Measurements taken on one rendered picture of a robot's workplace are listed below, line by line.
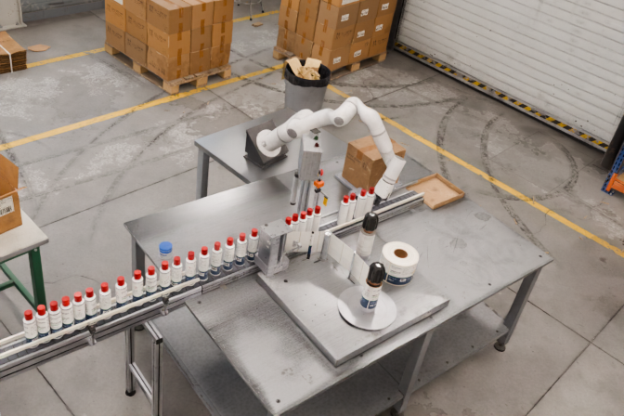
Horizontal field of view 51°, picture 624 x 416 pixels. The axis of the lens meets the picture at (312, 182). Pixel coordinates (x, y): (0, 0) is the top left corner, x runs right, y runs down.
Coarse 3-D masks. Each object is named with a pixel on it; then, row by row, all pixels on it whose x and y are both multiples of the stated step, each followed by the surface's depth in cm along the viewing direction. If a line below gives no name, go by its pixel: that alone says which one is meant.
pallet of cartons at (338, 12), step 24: (288, 0) 738; (312, 0) 714; (336, 0) 691; (360, 0) 717; (384, 0) 751; (288, 24) 750; (312, 24) 727; (336, 24) 703; (360, 24) 739; (384, 24) 777; (288, 48) 765; (312, 48) 739; (336, 48) 727; (360, 48) 762; (384, 48) 804; (336, 72) 766
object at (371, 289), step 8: (376, 264) 322; (368, 272) 324; (376, 272) 319; (384, 272) 322; (368, 280) 328; (376, 280) 322; (368, 288) 326; (376, 288) 324; (368, 296) 328; (376, 296) 328; (360, 304) 334; (368, 304) 331; (376, 304) 333; (368, 312) 334
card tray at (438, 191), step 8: (432, 176) 456; (440, 176) 455; (416, 184) 448; (424, 184) 450; (432, 184) 451; (440, 184) 452; (448, 184) 451; (424, 192) 441; (432, 192) 443; (440, 192) 444; (448, 192) 445; (456, 192) 447; (464, 192) 442; (424, 200) 434; (432, 200) 435; (440, 200) 437; (448, 200) 433; (432, 208) 428
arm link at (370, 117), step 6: (354, 102) 387; (360, 102) 384; (360, 108) 381; (366, 108) 379; (360, 114) 380; (366, 114) 378; (372, 114) 377; (378, 114) 379; (366, 120) 378; (372, 120) 377; (378, 120) 378; (372, 126) 379; (378, 126) 379; (372, 132) 382; (378, 132) 381
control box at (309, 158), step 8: (304, 136) 353; (312, 136) 354; (304, 144) 347; (312, 144) 348; (320, 144) 350; (304, 152) 343; (312, 152) 343; (320, 152) 343; (304, 160) 345; (312, 160) 346; (304, 168) 348; (312, 168) 349; (304, 176) 352; (312, 176) 352
